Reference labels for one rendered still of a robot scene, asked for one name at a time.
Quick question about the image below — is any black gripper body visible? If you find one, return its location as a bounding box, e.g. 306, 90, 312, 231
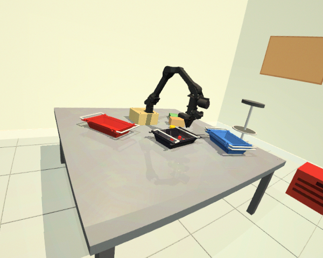
178, 104, 198, 119

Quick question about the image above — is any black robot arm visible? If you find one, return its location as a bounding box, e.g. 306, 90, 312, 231
144, 66, 210, 119

